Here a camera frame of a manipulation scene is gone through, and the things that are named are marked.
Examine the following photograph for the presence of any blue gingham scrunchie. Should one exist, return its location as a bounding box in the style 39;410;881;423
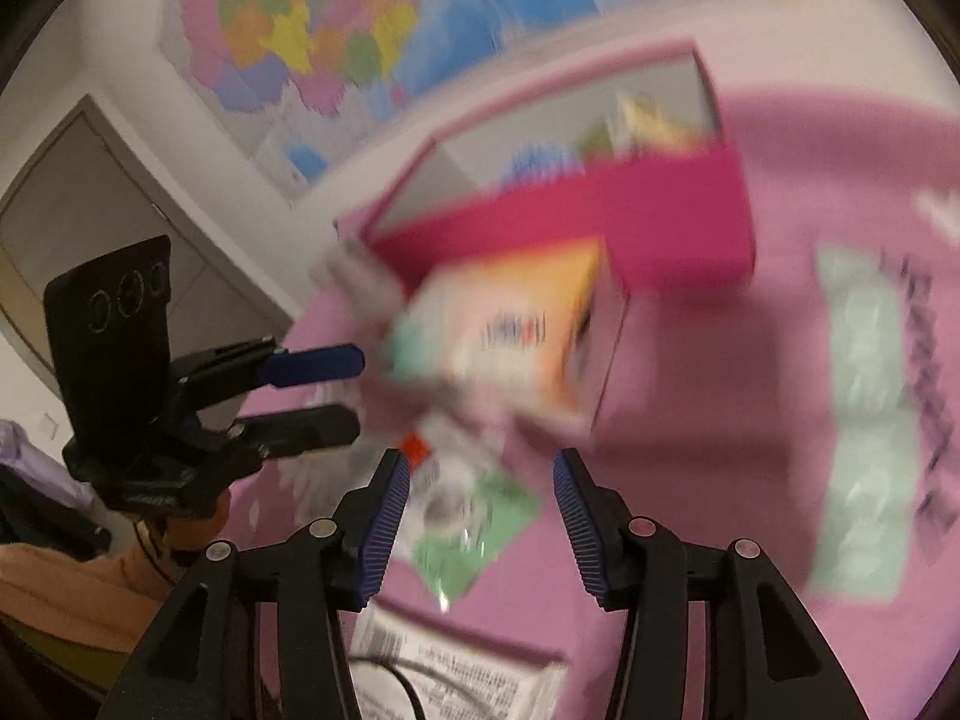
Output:
499;142;582;188

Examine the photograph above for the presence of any black cable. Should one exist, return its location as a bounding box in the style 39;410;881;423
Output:
349;656;526;720

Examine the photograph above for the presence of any white barcode packet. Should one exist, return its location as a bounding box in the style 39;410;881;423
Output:
349;604;571;720

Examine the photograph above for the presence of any colourful wall map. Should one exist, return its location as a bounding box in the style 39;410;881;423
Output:
154;0;773;203

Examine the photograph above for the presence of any dark cloth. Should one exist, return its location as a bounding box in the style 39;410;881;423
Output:
0;465;113;563

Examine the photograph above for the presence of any grey door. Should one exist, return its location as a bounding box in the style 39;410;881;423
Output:
0;94;293;383

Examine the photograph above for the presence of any green clear plastic packet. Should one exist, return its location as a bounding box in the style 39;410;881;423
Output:
397;420;545;608

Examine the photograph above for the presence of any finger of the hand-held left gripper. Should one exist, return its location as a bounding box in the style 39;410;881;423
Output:
227;403;363;460
174;336;367;412

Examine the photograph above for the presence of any person's left forearm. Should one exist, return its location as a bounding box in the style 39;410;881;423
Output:
0;495;230;653

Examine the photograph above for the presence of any pastel tissue pack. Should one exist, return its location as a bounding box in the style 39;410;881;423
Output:
379;236;627;436

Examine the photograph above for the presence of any pink cardboard box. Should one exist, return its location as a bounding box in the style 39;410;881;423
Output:
334;41;755;297

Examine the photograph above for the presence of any purple cloth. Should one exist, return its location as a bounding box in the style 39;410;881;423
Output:
0;420;83;511

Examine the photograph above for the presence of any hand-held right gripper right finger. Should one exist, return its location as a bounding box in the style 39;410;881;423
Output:
553;448;890;720

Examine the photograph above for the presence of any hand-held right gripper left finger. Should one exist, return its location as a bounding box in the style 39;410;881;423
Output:
97;448;413;720

